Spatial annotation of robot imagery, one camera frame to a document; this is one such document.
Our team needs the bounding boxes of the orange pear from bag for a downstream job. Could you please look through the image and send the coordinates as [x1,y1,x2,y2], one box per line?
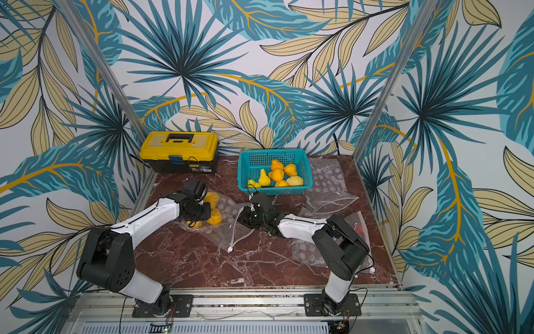
[268,169,285,182]

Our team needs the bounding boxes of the yellow pear long neck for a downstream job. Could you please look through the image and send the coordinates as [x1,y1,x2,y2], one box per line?
[258,169,271,187]

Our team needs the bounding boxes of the yellow fruit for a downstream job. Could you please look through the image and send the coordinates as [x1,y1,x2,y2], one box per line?
[275,180,289,187]

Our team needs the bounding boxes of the clear zip-top bag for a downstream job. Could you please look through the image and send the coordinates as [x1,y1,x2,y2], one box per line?
[304,158,359,218]

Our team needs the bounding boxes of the orange fruits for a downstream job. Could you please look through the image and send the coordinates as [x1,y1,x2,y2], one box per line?
[186,191,223,229]

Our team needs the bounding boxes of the dotted zip-top bag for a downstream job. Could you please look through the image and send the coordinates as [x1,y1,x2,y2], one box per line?
[293,212,376,274]
[178,192,253,253]

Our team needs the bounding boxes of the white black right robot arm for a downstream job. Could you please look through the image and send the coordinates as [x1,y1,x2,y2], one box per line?
[237,191,371,316]

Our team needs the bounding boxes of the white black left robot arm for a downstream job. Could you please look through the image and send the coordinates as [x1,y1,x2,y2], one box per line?
[76,179,211,313]

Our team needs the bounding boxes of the teal plastic basket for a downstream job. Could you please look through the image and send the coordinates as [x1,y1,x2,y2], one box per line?
[237,148,313,196]

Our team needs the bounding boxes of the yellow black toolbox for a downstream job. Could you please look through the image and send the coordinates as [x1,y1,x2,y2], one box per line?
[139,132,218,173]

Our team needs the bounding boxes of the left aluminium frame post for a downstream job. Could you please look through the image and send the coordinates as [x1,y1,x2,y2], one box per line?
[57,0,147,141]

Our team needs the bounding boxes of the aluminium frame post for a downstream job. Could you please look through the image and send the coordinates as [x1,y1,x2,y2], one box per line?
[57,0,147,141]
[353,0,437,162]

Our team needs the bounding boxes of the right aluminium frame post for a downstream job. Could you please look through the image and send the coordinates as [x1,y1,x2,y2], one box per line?
[353,0,437,162]

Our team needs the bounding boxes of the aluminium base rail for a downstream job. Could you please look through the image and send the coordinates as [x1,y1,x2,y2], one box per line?
[62,285,429,333]

